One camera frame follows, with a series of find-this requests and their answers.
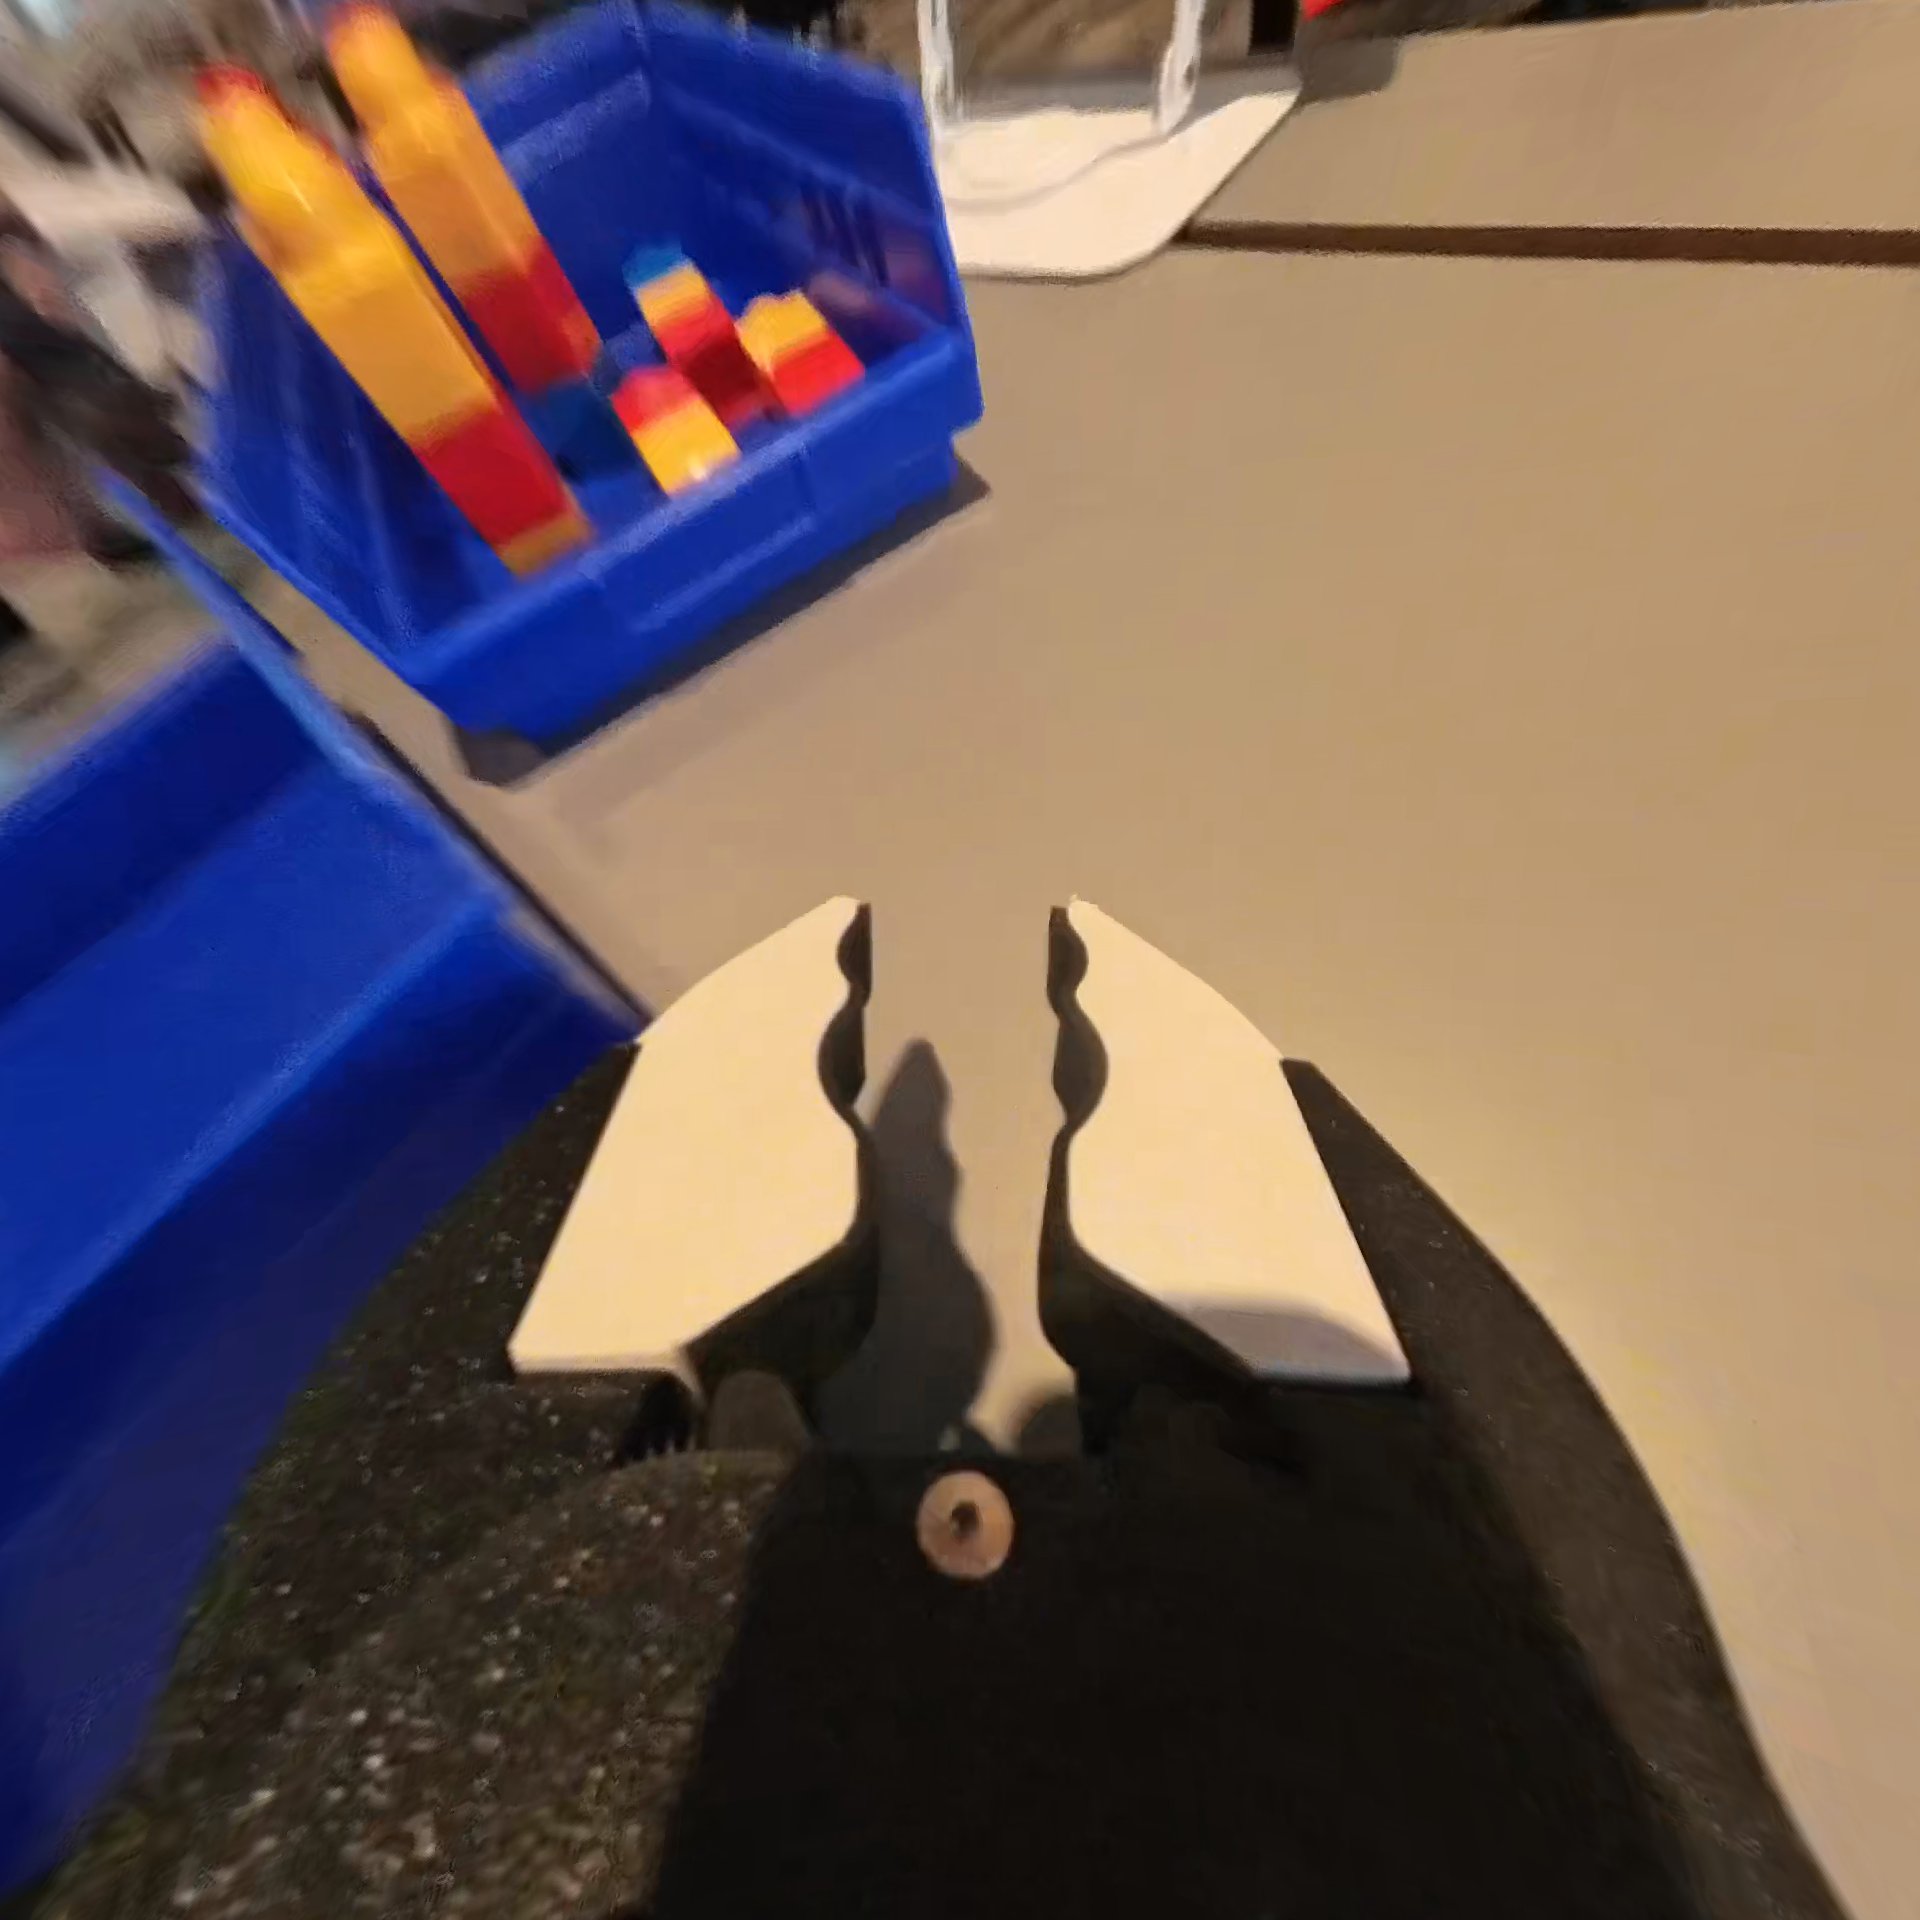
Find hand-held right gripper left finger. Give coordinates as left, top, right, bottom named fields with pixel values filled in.
left=507, top=896, right=884, bottom=1411

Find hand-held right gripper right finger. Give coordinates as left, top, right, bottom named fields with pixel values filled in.
left=1035, top=896, right=1415, bottom=1448

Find blue plastic bin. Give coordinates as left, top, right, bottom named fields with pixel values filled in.
left=193, top=0, right=988, bottom=739

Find pile of mega block stacks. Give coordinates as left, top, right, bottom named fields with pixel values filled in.
left=194, top=0, right=873, bottom=578

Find nested blue plastic bins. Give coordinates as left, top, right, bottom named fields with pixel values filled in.
left=0, top=641, right=650, bottom=1894

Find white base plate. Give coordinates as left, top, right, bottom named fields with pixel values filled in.
left=929, top=58, right=1306, bottom=281

